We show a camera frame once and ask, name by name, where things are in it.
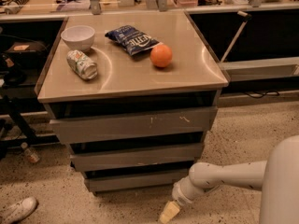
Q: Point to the black stand leg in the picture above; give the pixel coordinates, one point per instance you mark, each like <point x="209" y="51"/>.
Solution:
<point x="15" y="115"/>

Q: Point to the grey top drawer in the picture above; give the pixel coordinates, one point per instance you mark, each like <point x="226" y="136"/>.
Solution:
<point x="113" y="127"/>

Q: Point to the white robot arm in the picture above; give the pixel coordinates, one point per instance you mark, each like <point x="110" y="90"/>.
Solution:
<point x="277" y="179"/>

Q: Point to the white shoe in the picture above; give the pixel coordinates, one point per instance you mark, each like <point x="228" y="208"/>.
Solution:
<point x="18" y="211"/>

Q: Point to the white stick with black tip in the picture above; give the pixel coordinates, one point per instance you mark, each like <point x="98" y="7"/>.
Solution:
<point x="246" y="17"/>

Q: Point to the black bag on shelf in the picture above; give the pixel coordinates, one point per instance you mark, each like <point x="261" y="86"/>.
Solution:
<point x="27" y="50"/>

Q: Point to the grey cabinet with steel top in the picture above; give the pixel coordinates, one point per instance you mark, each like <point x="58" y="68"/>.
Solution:
<point x="131" y="84"/>

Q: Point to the grey drawer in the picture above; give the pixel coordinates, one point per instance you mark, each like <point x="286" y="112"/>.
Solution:
<point x="113" y="127"/>
<point x="136" y="157"/>
<point x="135" y="181"/>

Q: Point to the orange fruit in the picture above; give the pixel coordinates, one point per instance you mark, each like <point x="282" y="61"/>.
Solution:
<point x="161" y="56"/>

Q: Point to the plastic bottle on floor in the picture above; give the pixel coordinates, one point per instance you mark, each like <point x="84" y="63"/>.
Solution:
<point x="30" y="153"/>

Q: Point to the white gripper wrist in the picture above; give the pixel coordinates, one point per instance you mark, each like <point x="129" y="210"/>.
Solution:
<point x="178" y="197"/>

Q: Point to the white bowl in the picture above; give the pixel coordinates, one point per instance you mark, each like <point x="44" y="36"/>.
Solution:
<point x="79" y="37"/>

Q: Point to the grey middle drawer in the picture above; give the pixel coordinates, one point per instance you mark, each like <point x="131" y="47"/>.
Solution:
<point x="136" y="157"/>

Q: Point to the grey bottom drawer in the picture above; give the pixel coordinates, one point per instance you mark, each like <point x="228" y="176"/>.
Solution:
<point x="135" y="181"/>

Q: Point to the blue chip bag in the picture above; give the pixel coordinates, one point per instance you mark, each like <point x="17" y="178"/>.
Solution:
<point x="132" y="40"/>

